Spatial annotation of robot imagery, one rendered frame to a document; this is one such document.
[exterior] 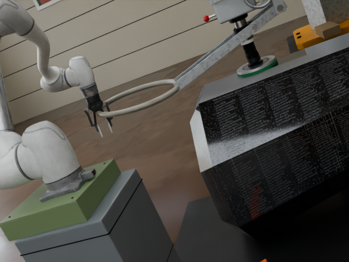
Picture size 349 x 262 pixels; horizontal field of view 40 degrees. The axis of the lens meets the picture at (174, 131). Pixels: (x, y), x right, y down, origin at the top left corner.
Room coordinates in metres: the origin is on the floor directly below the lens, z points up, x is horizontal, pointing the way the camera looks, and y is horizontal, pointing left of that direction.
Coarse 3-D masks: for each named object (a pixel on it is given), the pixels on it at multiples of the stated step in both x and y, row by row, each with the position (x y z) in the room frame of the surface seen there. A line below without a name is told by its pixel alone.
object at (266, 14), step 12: (264, 12) 2.36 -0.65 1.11; (252, 24) 2.37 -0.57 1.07; (264, 24) 2.36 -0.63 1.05; (228, 36) 2.51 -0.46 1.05; (240, 36) 2.39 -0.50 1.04; (216, 48) 2.52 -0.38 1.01; (228, 48) 2.40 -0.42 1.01; (204, 60) 2.42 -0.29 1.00; (216, 60) 2.41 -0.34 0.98; (192, 72) 2.44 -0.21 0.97; (180, 84) 2.45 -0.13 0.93
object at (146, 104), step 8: (160, 80) 2.73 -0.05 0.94; (168, 80) 2.67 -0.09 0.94; (136, 88) 2.77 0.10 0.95; (144, 88) 2.77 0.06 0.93; (176, 88) 2.42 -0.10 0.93; (120, 96) 2.74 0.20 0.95; (160, 96) 2.34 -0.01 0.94; (168, 96) 2.36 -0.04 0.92; (144, 104) 2.31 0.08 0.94; (152, 104) 2.32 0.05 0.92; (96, 112) 2.50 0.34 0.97; (104, 112) 2.41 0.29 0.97; (112, 112) 2.36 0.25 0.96; (120, 112) 2.33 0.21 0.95; (128, 112) 2.32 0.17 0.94
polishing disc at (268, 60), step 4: (264, 56) 2.52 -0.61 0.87; (268, 56) 2.48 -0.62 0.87; (272, 56) 2.44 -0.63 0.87; (264, 60) 2.43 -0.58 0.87; (268, 60) 2.39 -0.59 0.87; (272, 60) 2.36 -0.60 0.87; (244, 64) 2.53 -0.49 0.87; (260, 64) 2.38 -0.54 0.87; (264, 64) 2.34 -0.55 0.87; (268, 64) 2.34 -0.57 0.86; (240, 68) 2.49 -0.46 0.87; (244, 68) 2.45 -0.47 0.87; (248, 68) 2.41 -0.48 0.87; (252, 68) 2.38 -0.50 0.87; (256, 68) 2.34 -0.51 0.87; (260, 68) 2.34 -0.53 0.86; (240, 72) 2.40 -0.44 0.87; (244, 72) 2.38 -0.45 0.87; (248, 72) 2.36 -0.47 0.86
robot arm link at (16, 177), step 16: (0, 80) 2.01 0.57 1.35; (0, 96) 1.96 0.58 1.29; (0, 112) 1.92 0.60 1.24; (0, 128) 1.88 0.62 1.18; (0, 144) 1.82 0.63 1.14; (16, 144) 1.84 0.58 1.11; (0, 160) 1.79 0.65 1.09; (16, 160) 1.76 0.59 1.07; (0, 176) 1.77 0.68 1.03; (16, 176) 1.76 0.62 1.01
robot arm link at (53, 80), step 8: (32, 32) 2.15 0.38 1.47; (40, 32) 2.19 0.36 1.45; (32, 40) 2.19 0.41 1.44; (40, 40) 2.21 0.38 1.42; (48, 40) 2.26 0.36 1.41; (40, 48) 2.26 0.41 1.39; (48, 48) 2.28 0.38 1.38; (40, 56) 2.31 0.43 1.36; (48, 56) 2.33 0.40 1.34; (40, 64) 2.37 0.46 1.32; (48, 64) 2.41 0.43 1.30; (40, 72) 2.44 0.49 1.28; (48, 72) 2.44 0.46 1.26; (56, 72) 2.48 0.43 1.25; (48, 80) 2.47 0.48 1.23; (56, 80) 2.47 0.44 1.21; (64, 80) 2.48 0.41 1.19; (48, 88) 2.52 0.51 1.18; (56, 88) 2.50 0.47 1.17; (64, 88) 2.51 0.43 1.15
